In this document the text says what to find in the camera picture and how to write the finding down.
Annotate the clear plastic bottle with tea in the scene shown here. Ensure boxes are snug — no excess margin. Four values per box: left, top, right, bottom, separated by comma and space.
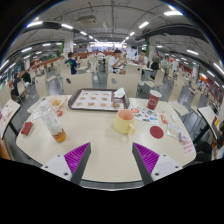
40, 100, 66, 143

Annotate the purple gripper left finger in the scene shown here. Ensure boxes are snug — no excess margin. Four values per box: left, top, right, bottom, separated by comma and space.
42, 143, 91, 185

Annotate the red small packet left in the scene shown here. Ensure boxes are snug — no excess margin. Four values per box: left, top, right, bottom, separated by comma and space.
21, 122, 33, 135

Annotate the yellow mug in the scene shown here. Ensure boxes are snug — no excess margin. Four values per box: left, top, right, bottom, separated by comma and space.
114, 109, 135, 135

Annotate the colourful leaflet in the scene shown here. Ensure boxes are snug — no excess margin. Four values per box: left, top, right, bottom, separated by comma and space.
130, 105, 159, 126

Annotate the red sauce packet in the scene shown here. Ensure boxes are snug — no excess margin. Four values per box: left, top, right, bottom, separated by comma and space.
160, 115, 168, 124

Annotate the red paper cup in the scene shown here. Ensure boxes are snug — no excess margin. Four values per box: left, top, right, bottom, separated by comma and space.
147, 90, 162, 110

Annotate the beige chair right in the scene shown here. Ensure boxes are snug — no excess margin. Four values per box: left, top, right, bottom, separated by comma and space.
107, 73, 140, 98

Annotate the white crumpled napkin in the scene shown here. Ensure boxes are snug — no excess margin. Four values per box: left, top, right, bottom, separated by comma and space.
114, 88, 125, 98

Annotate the beige chair left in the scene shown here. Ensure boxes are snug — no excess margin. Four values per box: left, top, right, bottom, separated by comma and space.
63, 73, 93, 95

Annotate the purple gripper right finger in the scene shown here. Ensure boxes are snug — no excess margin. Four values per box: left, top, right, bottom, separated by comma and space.
132, 143, 182, 185

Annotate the person in white shirt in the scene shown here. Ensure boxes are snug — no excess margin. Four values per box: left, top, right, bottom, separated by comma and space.
108, 50, 126, 74

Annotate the woman in dark dress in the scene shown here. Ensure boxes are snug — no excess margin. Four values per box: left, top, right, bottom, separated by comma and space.
151, 51, 160, 70

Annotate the brown food tray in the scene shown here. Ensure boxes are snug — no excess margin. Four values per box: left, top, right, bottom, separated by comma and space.
68, 89, 130, 112

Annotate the plastic food bag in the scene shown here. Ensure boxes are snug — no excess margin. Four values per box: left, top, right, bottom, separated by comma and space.
40, 95, 68, 111

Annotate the printed paper tray liner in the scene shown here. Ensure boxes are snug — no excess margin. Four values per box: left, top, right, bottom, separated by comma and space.
71, 90, 125, 111

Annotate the person in blue shirt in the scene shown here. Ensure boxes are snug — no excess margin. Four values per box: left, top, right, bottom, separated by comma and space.
65, 52, 77, 75

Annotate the person in white right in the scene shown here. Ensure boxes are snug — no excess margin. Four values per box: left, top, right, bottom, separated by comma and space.
135, 50, 148, 66

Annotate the red round lid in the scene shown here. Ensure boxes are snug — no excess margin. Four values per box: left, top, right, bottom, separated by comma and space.
150, 126, 164, 139

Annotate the beige chair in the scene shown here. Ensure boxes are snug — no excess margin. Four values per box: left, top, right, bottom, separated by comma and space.
107, 73, 140, 98
63, 73, 93, 95

